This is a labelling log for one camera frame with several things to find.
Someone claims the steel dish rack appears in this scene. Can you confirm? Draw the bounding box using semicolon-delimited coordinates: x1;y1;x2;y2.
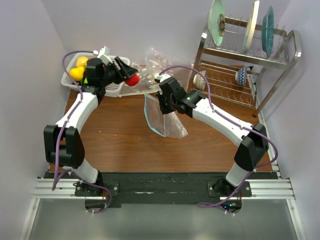
191;17;302;118

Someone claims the large red apple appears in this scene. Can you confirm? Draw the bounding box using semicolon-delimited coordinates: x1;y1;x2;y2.
124;74;140;87

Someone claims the pale green plate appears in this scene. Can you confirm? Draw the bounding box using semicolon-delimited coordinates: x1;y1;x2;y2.
208;0;226;47

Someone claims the grey patterned bowl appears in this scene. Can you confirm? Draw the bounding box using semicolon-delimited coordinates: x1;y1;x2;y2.
193;73;207;91

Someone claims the blue patterned bowl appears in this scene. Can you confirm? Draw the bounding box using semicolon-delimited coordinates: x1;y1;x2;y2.
235;67;248;87

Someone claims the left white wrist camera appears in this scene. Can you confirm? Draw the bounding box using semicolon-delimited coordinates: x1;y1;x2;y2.
93;46;112;65

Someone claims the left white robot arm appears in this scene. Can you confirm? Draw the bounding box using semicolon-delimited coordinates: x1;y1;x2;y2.
43;56;140;196

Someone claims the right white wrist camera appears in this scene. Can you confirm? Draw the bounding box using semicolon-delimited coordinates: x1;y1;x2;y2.
154;73;171;83

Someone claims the yellow pear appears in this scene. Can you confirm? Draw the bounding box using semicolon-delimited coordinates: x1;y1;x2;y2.
69;66;86;82

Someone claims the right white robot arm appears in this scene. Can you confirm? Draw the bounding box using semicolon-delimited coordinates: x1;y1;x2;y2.
155;74;269;197

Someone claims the white plastic basket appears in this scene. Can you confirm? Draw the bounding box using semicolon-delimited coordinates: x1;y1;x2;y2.
60;51;131;98

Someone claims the teal glass plate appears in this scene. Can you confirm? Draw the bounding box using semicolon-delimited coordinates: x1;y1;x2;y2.
261;6;275;58

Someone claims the yellow apple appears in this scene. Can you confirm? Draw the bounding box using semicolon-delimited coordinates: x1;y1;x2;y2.
76;56;89;68

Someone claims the blue zip top bag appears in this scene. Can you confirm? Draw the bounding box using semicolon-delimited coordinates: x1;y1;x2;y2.
143;92;189;139

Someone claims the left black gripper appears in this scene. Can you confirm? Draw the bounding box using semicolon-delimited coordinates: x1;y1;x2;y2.
100;57;138;87

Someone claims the pile of spotted plastic bags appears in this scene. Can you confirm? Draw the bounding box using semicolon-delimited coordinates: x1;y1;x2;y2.
119;47;194;98

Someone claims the white cream plate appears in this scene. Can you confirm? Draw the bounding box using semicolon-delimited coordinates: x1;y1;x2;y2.
242;0;260;54

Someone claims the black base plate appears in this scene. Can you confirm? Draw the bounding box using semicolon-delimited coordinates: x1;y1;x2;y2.
74;171;251;210

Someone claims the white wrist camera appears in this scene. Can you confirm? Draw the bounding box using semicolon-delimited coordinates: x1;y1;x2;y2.
154;73;171;83
93;46;112;65

